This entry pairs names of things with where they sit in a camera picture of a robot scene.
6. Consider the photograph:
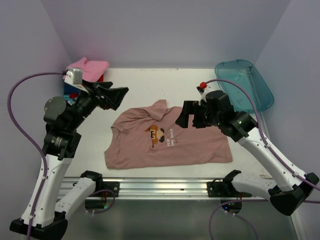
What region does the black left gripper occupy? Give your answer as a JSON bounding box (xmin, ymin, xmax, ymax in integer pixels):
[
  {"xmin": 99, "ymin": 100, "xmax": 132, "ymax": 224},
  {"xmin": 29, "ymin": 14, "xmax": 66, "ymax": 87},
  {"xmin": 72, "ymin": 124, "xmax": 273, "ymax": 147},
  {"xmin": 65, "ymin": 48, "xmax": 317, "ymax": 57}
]
[{"xmin": 66, "ymin": 78, "xmax": 128, "ymax": 131}]

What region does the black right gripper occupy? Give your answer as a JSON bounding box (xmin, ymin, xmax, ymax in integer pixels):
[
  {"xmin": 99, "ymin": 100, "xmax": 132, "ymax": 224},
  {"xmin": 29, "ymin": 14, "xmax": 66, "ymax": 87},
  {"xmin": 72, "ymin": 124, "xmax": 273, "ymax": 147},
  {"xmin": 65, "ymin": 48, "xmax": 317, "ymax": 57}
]
[{"xmin": 175, "ymin": 100, "xmax": 222, "ymax": 129}]

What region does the dusty pink printed t-shirt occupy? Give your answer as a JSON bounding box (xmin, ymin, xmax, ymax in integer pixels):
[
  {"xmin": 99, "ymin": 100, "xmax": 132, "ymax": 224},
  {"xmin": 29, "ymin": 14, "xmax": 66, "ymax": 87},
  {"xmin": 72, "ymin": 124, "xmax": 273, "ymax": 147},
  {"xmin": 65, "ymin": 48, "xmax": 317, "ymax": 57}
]
[{"xmin": 104, "ymin": 99, "xmax": 233, "ymax": 170}]

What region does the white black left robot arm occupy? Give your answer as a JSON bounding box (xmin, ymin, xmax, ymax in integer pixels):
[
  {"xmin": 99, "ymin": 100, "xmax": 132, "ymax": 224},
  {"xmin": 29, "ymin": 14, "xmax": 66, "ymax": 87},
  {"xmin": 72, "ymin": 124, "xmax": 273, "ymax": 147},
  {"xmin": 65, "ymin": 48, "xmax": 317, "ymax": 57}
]
[{"xmin": 9, "ymin": 81, "xmax": 129, "ymax": 240}]

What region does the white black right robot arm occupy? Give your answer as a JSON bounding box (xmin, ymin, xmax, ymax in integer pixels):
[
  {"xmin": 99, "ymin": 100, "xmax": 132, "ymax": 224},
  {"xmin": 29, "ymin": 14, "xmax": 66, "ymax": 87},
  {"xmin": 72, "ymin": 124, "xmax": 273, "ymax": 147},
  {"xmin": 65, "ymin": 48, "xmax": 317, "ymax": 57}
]
[{"xmin": 175, "ymin": 90, "xmax": 320, "ymax": 216}]

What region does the folded pink t-shirt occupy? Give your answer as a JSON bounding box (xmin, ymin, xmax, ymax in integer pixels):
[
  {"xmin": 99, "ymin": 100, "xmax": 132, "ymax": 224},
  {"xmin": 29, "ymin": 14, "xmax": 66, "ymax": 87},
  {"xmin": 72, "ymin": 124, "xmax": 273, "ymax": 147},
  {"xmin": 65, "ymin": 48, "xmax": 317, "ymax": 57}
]
[{"xmin": 66, "ymin": 57, "xmax": 110, "ymax": 82}]

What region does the folded red t-shirt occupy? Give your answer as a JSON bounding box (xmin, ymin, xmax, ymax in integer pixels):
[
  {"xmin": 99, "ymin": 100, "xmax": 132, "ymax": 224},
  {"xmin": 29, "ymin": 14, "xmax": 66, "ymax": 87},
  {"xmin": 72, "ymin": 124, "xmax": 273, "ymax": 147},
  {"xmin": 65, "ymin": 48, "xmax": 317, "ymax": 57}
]
[{"xmin": 68, "ymin": 74, "xmax": 105, "ymax": 99}]

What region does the folded navy blue t-shirt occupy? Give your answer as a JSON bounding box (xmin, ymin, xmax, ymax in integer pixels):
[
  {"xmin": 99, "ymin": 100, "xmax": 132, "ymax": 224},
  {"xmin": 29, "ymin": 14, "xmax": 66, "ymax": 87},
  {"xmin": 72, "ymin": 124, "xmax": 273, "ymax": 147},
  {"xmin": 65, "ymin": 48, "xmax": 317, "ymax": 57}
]
[{"xmin": 63, "ymin": 83, "xmax": 81, "ymax": 95}]

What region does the folded teal t-shirt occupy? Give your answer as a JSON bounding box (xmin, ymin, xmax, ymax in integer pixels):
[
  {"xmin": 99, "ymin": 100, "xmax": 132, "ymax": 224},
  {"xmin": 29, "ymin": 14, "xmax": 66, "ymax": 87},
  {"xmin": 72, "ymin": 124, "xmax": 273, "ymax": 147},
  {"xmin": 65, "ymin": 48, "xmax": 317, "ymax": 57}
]
[{"xmin": 64, "ymin": 93, "xmax": 79, "ymax": 105}]

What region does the teal plastic bin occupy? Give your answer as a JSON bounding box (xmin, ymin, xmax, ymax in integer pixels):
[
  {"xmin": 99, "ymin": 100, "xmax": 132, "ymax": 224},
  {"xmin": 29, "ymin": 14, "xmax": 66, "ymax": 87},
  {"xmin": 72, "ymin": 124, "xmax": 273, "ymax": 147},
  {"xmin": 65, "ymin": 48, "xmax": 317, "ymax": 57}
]
[{"xmin": 214, "ymin": 59, "xmax": 274, "ymax": 114}]

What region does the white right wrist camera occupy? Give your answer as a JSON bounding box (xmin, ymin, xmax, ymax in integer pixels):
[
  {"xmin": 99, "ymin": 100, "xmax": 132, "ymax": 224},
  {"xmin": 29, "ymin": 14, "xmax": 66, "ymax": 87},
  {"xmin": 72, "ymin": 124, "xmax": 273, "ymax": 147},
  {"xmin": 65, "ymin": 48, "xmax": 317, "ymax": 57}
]
[{"xmin": 196, "ymin": 82, "xmax": 214, "ymax": 102}]

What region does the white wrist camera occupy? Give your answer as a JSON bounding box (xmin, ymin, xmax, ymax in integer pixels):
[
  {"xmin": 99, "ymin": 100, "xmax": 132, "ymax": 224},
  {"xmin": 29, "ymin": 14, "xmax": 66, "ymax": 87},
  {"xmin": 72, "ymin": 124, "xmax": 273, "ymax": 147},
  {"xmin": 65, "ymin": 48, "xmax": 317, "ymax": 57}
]
[
  {"xmin": 196, "ymin": 82, "xmax": 214, "ymax": 102},
  {"xmin": 64, "ymin": 67, "xmax": 87, "ymax": 92}
]

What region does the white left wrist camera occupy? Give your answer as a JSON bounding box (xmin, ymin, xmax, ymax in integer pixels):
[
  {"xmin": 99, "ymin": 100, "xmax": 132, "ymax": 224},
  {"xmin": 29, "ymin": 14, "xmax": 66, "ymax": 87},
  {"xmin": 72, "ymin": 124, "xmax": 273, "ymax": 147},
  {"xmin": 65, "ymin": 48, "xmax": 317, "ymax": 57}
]
[{"xmin": 64, "ymin": 67, "xmax": 87, "ymax": 92}]

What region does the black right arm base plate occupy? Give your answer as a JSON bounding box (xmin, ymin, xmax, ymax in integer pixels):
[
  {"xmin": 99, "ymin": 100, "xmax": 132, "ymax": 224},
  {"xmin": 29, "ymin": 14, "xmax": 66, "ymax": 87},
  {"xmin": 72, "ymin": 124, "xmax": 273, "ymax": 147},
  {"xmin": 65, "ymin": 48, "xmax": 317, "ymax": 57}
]
[{"xmin": 206, "ymin": 178, "xmax": 240, "ymax": 198}]

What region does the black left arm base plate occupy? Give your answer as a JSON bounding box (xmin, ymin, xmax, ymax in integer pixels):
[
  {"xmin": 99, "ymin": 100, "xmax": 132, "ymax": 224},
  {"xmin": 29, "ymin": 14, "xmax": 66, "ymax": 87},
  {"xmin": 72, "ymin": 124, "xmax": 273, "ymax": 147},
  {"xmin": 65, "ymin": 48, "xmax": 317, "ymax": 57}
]
[{"xmin": 89, "ymin": 181, "xmax": 120, "ymax": 198}]

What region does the aluminium mounting rail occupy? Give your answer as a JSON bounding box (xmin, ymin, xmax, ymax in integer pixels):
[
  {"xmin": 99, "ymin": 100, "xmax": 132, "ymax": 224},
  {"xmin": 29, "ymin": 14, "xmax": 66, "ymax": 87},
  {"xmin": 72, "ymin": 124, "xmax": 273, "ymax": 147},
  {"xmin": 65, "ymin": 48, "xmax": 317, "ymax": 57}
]
[{"xmin": 31, "ymin": 161, "xmax": 296, "ymax": 201}]

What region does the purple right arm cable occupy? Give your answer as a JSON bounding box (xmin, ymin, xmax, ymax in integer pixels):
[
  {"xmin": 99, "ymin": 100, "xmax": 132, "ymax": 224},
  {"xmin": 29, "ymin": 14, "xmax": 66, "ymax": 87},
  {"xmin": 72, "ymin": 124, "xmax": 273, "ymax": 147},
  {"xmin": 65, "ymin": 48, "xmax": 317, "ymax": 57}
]
[{"xmin": 199, "ymin": 78, "xmax": 320, "ymax": 240}]

